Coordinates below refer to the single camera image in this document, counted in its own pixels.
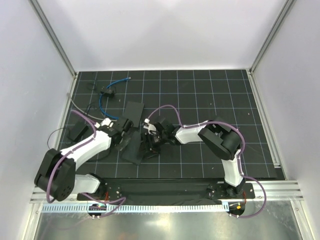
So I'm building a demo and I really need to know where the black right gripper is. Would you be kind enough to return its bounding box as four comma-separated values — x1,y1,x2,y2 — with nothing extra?
136,132,167,160

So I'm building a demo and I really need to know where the black network switch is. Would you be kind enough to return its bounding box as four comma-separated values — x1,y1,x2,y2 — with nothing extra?
122,101,145,128
121,131,144,166

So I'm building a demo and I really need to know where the thin black power cable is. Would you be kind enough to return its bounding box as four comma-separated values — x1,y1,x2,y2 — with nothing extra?
47,127,113,163

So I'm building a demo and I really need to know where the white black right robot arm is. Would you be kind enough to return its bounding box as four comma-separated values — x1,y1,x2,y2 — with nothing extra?
138,118,245,198

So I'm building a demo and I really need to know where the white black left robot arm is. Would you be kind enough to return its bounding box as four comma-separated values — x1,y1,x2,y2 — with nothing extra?
34,117,134,203

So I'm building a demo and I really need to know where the black grid work mat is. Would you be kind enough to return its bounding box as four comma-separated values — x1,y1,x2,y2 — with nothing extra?
69,69,285,180

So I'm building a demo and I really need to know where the black power adapter far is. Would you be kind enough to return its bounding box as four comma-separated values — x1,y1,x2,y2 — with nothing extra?
100,87,116,99

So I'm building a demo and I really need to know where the black power adapter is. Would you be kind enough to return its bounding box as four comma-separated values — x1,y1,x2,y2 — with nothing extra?
67,121,88,142
100,87,116,99

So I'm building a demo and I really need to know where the black power adapter left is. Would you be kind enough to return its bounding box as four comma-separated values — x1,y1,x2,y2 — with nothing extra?
67,121,88,142

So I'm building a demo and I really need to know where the blue ethernet cable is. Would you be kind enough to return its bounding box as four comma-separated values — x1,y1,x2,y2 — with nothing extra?
99,77,132,121

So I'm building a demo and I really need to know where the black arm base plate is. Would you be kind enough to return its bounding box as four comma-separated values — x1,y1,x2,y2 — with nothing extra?
89,179,256,205

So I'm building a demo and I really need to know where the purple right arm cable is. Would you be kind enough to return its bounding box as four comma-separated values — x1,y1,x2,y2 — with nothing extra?
144,104,268,220

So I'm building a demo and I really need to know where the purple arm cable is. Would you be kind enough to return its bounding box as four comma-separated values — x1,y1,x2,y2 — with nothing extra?
46,109,127,231
144,104,268,220

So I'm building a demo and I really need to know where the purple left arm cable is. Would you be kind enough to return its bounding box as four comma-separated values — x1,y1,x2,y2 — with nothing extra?
46,109,127,231

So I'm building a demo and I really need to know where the white slotted cable duct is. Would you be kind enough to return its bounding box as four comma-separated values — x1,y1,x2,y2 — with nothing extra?
41,202,229,214

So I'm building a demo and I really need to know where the thin black adapter cable far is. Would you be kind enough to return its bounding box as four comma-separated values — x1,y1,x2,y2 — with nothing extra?
86,72,102,95

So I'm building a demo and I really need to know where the grey ethernet cable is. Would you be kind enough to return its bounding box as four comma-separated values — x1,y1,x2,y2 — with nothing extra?
66,92,106,121

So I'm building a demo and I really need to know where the aluminium frame rail front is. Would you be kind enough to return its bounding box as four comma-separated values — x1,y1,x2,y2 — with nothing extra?
29,179,305,205

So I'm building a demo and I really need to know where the aluminium frame post left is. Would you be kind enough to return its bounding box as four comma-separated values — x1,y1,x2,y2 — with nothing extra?
28,0,77,78

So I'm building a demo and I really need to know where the aluminium frame post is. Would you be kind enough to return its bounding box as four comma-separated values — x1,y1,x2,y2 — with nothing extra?
28,0,77,78
249,0,297,75

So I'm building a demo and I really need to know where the aluminium frame post right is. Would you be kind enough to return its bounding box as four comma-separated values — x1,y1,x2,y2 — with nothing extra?
249,0,297,75

